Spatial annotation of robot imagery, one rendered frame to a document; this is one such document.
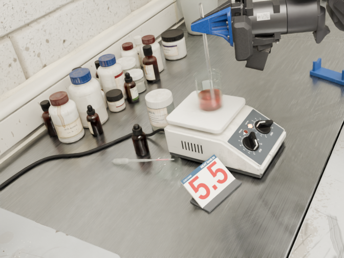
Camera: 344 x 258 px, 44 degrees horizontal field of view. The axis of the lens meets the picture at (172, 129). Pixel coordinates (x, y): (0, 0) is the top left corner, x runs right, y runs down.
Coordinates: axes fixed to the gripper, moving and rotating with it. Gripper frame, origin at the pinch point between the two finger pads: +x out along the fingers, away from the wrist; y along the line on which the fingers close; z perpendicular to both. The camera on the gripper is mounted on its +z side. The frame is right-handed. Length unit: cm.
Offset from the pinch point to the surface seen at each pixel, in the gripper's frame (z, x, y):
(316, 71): 24.8, -21.3, 27.2
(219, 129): 16.9, 0.0, -6.7
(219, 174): 23.7, 0.6, -11.1
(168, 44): 20, 17, 43
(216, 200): 25.2, 1.1, -16.0
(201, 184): 23.2, 3.5, -14.0
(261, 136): 21.3, -7.2, -3.4
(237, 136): 19.5, -2.9, -5.6
